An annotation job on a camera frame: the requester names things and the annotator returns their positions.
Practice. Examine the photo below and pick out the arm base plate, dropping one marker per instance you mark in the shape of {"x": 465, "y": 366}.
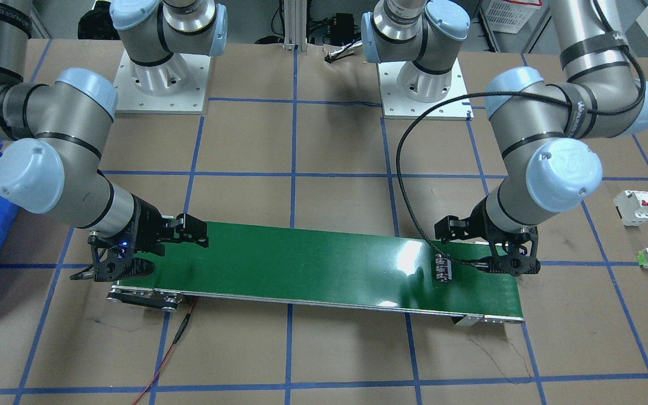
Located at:
{"x": 407, "y": 92}
{"x": 176, "y": 87}

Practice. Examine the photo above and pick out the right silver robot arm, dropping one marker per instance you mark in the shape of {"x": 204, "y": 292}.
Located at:
{"x": 52, "y": 167}

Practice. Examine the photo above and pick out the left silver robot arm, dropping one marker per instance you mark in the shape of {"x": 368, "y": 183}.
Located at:
{"x": 540, "y": 128}

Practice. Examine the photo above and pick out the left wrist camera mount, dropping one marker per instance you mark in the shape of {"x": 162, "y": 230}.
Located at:
{"x": 511, "y": 253}

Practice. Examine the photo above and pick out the aluminium frame post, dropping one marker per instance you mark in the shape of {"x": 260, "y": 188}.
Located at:
{"x": 295, "y": 37}

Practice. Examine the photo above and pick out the dark brown cylindrical capacitor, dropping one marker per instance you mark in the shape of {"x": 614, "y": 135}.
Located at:
{"x": 442, "y": 269}

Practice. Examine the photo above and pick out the green conveyor belt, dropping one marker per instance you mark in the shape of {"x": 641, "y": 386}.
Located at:
{"x": 346, "y": 270}

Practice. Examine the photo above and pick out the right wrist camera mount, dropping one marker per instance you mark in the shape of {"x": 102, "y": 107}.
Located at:
{"x": 111, "y": 260}

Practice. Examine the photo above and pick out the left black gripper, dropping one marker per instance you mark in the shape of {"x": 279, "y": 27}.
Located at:
{"x": 478, "y": 223}

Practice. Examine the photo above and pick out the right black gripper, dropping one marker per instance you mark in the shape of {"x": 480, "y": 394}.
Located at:
{"x": 148, "y": 225}

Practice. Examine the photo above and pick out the white red circuit breaker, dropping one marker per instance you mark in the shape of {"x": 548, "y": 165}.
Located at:
{"x": 632, "y": 206}

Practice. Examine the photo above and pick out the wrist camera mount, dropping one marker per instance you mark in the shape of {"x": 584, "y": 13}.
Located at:
{"x": 111, "y": 260}
{"x": 511, "y": 253}

